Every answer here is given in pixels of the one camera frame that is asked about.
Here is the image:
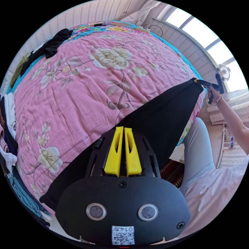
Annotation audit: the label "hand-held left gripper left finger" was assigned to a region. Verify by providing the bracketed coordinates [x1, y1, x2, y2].
[104, 126, 124, 177]

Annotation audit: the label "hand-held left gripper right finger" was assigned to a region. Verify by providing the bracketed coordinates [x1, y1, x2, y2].
[124, 127, 142, 177]

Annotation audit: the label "black pants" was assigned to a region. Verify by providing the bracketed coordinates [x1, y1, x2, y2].
[39, 78, 205, 211]

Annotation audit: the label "person's right forearm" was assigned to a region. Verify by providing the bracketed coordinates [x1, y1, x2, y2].
[216, 96, 249, 156]

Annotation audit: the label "person's right hand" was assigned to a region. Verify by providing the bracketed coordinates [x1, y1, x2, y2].
[207, 87, 223, 106]

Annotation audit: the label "white fan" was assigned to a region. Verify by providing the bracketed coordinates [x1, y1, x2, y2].
[217, 64, 231, 82]

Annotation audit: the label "patterned brown rug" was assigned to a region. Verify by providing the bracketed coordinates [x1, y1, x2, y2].
[160, 159, 185, 188]

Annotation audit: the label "window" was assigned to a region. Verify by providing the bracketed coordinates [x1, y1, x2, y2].
[165, 6, 249, 93]

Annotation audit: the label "person's body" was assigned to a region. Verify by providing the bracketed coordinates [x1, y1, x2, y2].
[178, 116, 249, 241]

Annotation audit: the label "bed with pink floral quilt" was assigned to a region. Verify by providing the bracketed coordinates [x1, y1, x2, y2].
[5, 20, 207, 216]

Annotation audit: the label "pile of clothes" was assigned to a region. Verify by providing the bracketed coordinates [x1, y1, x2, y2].
[10, 28, 73, 88]
[0, 93, 53, 228]

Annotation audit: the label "power strip with cables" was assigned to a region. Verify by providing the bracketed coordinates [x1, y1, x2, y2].
[134, 20, 164, 42]

